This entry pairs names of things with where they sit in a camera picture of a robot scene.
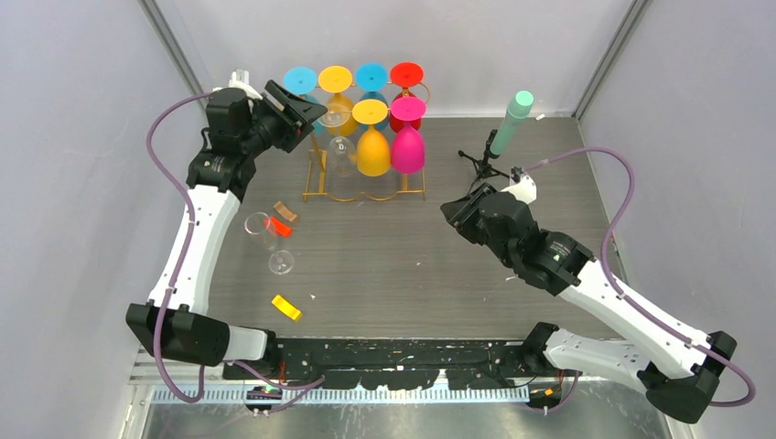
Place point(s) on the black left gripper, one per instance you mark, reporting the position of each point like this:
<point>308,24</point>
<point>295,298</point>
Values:
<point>292,118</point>

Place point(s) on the yellow wine glass back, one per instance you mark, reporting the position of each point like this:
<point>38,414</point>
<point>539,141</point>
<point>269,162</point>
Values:
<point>336,80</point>

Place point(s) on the gold wire glass rack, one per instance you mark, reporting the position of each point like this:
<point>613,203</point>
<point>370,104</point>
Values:
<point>319,176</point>

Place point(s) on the blue wine glass right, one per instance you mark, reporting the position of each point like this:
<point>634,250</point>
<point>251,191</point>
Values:
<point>371,78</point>

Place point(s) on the aluminium frame rail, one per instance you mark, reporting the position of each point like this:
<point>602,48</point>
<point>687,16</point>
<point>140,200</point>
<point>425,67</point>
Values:
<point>400,395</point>

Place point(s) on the yellow wine glass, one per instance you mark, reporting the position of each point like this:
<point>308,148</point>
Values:
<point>373,153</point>
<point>336,80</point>

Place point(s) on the yellow wine glass front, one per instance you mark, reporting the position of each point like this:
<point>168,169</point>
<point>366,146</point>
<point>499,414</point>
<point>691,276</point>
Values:
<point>373,153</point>

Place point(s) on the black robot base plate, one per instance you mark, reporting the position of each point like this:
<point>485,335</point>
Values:
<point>401,364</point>

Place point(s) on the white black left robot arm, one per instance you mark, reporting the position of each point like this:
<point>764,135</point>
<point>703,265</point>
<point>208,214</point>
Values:
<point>241,124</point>

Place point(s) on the pink wine glass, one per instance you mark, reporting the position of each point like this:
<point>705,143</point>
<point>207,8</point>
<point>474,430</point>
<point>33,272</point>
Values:
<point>409,152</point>

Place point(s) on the orange red block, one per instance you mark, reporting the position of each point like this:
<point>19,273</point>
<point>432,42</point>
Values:
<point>280,228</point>

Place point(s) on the blue wine glass left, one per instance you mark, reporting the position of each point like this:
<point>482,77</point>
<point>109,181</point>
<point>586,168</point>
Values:
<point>301,81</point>

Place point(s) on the mint green bottle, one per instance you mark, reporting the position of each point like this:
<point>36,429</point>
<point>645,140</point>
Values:
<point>518,109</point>

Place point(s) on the small black tripod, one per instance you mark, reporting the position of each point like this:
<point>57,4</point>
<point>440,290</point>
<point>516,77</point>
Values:
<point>483,167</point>

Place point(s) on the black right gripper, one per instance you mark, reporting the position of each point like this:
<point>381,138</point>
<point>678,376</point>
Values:
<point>461,212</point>

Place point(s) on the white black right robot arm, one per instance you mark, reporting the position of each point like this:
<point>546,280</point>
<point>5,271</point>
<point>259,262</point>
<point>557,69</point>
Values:
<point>676,367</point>

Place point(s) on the clear wine glass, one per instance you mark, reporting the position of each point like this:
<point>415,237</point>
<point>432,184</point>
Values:
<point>339,123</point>
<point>260,228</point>

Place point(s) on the blue wine glass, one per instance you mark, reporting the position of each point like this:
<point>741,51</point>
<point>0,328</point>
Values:
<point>301,81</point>
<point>371,78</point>

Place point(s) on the tan wooden block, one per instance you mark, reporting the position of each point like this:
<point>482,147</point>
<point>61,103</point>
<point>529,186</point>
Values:
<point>285,212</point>

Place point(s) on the yellow block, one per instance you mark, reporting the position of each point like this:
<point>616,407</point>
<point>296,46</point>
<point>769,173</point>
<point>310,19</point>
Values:
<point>286,308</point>

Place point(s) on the red wine glass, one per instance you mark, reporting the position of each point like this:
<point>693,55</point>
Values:
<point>405,75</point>

